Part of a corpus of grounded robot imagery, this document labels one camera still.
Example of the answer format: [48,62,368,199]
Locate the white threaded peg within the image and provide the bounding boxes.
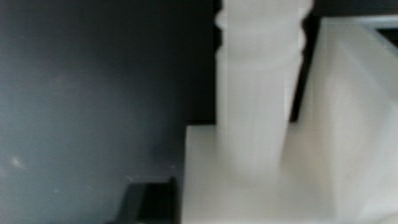
[217,0,313,175]

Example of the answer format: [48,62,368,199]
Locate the white chair seat plate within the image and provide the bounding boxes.
[182,15,398,224]

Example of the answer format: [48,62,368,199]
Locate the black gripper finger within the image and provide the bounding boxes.
[118,177,180,224]

